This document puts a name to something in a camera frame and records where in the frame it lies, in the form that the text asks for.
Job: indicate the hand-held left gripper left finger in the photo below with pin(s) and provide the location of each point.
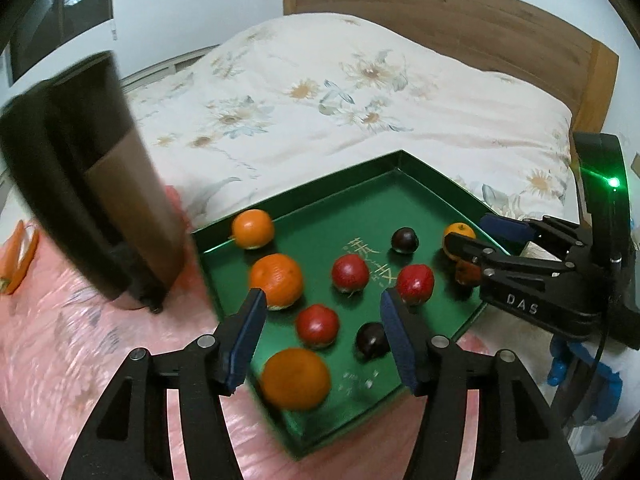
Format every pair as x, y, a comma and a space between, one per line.
245, 340

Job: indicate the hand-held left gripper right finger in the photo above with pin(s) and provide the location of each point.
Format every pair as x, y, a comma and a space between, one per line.
400, 340

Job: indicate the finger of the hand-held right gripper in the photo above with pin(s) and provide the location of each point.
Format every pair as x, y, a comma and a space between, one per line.
505, 227
465, 249

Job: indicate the orange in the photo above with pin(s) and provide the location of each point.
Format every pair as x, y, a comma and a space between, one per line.
252, 229
295, 379
276, 280
459, 231

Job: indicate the dark purple plum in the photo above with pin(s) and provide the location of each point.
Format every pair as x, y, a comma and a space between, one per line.
371, 341
404, 239

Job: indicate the red plum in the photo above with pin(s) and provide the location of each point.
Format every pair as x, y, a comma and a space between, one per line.
316, 326
350, 272
415, 282

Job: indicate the green cardboard box tray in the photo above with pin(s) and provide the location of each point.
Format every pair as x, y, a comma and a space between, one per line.
320, 240

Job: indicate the person's right hand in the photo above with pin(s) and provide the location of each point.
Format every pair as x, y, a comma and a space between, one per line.
559, 365

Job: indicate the pink plastic sheet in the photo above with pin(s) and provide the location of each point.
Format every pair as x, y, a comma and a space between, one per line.
60, 320

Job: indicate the black and copper kettle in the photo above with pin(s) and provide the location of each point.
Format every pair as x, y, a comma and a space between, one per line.
100, 185

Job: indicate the wooden headboard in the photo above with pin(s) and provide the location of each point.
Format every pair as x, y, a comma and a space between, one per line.
450, 15

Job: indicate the orange oval dish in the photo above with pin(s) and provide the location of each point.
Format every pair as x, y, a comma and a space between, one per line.
31, 255

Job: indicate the carrot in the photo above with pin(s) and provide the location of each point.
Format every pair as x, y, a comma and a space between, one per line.
12, 250

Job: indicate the dark window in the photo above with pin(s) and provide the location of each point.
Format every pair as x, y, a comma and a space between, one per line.
65, 10

